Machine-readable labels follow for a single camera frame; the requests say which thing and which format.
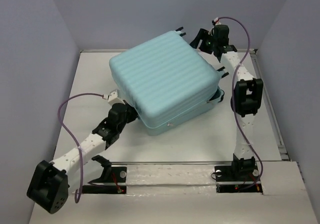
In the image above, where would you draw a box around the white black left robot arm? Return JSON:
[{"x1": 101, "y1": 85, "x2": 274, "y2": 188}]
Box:
[{"x1": 26, "y1": 102, "x2": 138, "y2": 214}]

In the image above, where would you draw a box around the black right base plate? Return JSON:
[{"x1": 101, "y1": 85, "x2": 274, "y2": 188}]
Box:
[{"x1": 211, "y1": 165, "x2": 263, "y2": 193}]

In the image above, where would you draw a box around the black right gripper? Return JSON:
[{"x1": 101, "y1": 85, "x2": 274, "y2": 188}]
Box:
[{"x1": 188, "y1": 28, "x2": 217, "y2": 55}]

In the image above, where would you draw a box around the light blue hard suitcase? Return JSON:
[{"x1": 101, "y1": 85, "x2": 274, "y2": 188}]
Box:
[{"x1": 109, "y1": 30, "x2": 225, "y2": 136}]

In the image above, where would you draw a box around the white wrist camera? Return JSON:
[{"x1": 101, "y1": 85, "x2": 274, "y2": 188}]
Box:
[
  {"x1": 102, "y1": 89, "x2": 125, "y2": 106},
  {"x1": 212, "y1": 18, "x2": 221, "y2": 26}
]

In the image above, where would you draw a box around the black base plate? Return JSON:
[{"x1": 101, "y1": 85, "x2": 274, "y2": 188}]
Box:
[
  {"x1": 211, "y1": 165, "x2": 263, "y2": 193},
  {"x1": 82, "y1": 166, "x2": 127, "y2": 194}
]

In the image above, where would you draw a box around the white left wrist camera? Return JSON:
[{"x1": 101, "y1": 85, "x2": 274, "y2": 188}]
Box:
[{"x1": 102, "y1": 89, "x2": 125, "y2": 106}]

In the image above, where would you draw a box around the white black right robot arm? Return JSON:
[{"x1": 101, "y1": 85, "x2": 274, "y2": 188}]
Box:
[{"x1": 190, "y1": 25, "x2": 264, "y2": 181}]

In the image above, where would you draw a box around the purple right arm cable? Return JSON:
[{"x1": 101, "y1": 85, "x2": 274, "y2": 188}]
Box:
[{"x1": 212, "y1": 16, "x2": 264, "y2": 191}]

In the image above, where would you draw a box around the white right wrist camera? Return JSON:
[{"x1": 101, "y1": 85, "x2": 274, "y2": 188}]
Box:
[{"x1": 212, "y1": 18, "x2": 221, "y2": 26}]

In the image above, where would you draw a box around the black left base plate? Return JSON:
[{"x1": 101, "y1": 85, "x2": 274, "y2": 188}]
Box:
[{"x1": 82, "y1": 166, "x2": 127, "y2": 194}]

